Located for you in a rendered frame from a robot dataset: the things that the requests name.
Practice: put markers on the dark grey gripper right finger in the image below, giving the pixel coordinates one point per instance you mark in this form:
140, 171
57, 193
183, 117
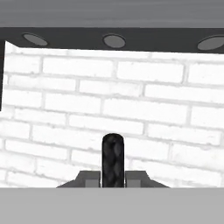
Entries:
137, 179

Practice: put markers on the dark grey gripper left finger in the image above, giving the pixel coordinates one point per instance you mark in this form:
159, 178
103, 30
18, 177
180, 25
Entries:
87, 179

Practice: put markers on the black spatula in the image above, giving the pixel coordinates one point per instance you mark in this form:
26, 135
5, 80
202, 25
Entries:
113, 163

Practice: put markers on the dark cupboard side panel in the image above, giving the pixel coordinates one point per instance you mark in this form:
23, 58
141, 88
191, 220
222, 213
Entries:
1, 75

